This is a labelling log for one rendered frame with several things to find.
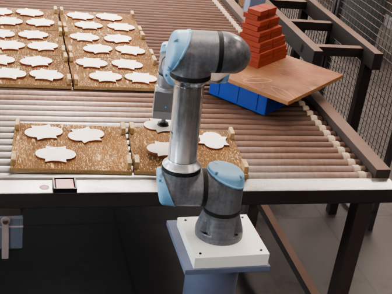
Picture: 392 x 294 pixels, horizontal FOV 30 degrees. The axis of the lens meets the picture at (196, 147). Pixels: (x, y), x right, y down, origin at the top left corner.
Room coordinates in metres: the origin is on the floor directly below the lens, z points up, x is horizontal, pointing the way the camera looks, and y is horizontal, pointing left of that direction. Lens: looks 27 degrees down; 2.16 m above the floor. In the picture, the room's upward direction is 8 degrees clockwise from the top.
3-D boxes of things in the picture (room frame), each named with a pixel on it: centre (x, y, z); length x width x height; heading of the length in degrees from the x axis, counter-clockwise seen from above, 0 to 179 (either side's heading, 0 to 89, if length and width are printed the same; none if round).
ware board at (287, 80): (3.12, -0.28, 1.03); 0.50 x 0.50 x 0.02; 57
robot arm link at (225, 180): (1.94, -0.10, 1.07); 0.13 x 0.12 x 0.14; 102
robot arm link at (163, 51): (2.36, 0.13, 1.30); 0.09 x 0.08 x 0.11; 12
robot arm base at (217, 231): (1.94, -0.11, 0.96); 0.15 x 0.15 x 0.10
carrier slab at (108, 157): (2.33, 0.44, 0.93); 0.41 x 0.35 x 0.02; 103
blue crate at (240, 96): (3.07, -0.23, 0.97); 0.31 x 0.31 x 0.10; 57
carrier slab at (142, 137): (2.42, 0.03, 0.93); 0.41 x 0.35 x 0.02; 102
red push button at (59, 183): (2.07, 0.41, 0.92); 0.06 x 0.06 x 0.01; 17
